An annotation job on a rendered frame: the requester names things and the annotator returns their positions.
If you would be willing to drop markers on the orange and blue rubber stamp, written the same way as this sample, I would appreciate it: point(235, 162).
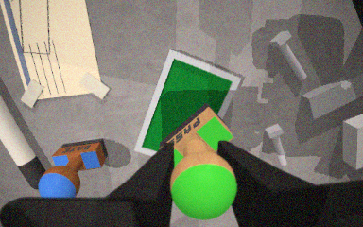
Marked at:
point(63, 180)

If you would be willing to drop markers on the green and brown rubber stamp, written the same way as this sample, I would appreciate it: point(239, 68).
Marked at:
point(202, 184)

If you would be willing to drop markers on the cream rounded cylinder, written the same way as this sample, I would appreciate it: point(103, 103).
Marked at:
point(18, 147)

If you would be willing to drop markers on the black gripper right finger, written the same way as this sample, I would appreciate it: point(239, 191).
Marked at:
point(267, 196)

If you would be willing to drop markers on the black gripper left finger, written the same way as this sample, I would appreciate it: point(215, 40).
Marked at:
point(143, 200)

